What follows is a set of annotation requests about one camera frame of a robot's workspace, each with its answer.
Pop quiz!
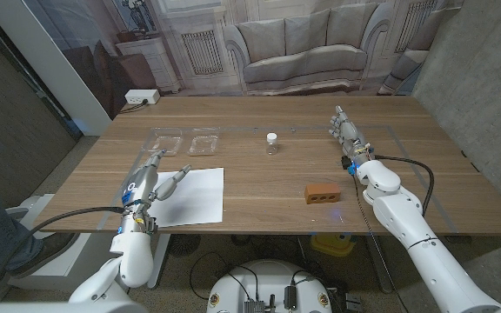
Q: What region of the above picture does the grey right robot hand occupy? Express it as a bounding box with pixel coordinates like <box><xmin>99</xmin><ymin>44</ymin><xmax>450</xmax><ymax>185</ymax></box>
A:
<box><xmin>328</xmin><ymin>105</ymin><xmax>376</xmax><ymax>169</ymax></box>

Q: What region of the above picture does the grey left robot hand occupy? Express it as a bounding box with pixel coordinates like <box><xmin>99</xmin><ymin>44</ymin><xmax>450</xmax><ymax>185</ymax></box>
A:
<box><xmin>119</xmin><ymin>149</ymin><xmax>193</xmax><ymax>236</ymax></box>

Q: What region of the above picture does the white paper sheet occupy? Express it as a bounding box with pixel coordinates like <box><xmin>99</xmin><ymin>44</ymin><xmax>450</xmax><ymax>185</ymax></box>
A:
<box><xmin>144</xmin><ymin>167</ymin><xmax>225</xmax><ymax>228</ymax></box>

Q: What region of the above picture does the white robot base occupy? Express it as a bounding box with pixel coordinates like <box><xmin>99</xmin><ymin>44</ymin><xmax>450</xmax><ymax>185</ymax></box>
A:
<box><xmin>206</xmin><ymin>259</ymin><xmax>333</xmax><ymax>313</ymax></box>

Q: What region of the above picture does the clear plastic clamshell container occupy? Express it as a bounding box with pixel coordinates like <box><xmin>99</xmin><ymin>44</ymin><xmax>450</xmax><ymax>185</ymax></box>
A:
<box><xmin>147</xmin><ymin>127</ymin><xmax>220</xmax><ymax>157</ymax></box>

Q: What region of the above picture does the orange brick block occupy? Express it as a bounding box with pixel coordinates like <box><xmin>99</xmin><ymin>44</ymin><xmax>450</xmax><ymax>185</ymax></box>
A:
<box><xmin>304</xmin><ymin>183</ymin><xmax>342</xmax><ymax>205</ymax></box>

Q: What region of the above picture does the white power strip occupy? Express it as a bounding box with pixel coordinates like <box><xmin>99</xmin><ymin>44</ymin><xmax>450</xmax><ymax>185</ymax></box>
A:
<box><xmin>124</xmin><ymin>89</ymin><xmax>161</xmax><ymax>105</ymax></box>

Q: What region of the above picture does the white floor platform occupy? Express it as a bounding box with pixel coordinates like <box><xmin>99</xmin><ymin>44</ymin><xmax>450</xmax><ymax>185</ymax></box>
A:
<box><xmin>6</xmin><ymin>193</ymin><xmax>125</xmax><ymax>292</ymax></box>

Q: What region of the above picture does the printed living room backdrop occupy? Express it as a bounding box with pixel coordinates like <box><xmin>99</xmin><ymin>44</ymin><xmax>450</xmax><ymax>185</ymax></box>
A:
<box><xmin>22</xmin><ymin>0</ymin><xmax>464</xmax><ymax>121</ymax></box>

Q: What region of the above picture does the yellow plastic object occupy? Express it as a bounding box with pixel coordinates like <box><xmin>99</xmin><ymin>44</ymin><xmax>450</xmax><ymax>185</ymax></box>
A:
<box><xmin>311</xmin><ymin>233</ymin><xmax>356</xmax><ymax>257</ymax></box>

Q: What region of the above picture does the grey table leg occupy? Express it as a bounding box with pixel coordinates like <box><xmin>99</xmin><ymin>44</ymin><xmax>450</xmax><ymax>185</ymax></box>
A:
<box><xmin>365</xmin><ymin>234</ymin><xmax>394</xmax><ymax>295</ymax></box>

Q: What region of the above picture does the white robot torso cover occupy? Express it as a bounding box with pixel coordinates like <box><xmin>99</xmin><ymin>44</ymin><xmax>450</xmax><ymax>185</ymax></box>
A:
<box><xmin>0</xmin><ymin>301</ymin><xmax>150</xmax><ymax>313</ymax></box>

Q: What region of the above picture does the small black adapter box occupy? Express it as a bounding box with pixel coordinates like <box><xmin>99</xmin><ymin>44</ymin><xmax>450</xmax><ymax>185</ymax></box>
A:
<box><xmin>284</xmin><ymin>285</ymin><xmax>298</xmax><ymax>310</ymax></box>

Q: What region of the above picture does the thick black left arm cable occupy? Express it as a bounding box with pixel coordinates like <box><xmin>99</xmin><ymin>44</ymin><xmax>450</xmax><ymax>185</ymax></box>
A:
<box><xmin>0</xmin><ymin>206</ymin><xmax>126</xmax><ymax>303</ymax></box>

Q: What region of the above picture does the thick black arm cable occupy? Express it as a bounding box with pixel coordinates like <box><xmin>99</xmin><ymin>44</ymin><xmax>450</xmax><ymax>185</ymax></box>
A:
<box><xmin>374</xmin><ymin>155</ymin><xmax>435</xmax><ymax>218</ymax></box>
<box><xmin>0</xmin><ymin>206</ymin><xmax>126</xmax><ymax>303</ymax></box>

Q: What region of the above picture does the black power strip cable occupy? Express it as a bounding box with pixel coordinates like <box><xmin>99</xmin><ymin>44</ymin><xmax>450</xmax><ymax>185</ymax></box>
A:
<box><xmin>118</xmin><ymin>99</ymin><xmax>150</xmax><ymax>115</ymax></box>

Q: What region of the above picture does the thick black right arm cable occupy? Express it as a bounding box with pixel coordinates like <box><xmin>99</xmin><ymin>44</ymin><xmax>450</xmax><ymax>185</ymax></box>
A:
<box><xmin>374</xmin><ymin>155</ymin><xmax>435</xmax><ymax>218</ymax></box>

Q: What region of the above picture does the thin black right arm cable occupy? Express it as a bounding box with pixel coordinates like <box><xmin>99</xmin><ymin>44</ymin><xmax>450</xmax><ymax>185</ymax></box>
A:
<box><xmin>352</xmin><ymin>173</ymin><xmax>411</xmax><ymax>313</ymax></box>

